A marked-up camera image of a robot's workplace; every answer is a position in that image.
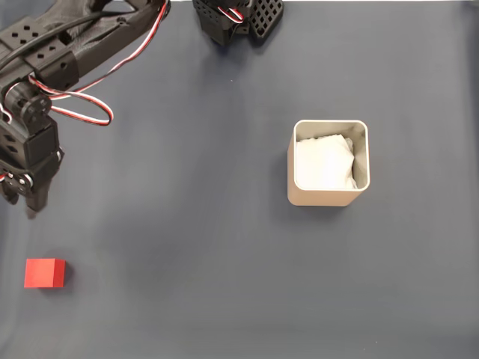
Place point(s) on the white crumpled tissue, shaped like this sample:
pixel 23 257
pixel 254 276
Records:
pixel 323 161

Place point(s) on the red cube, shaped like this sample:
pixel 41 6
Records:
pixel 41 275

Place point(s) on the beige square box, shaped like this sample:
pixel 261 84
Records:
pixel 322 198

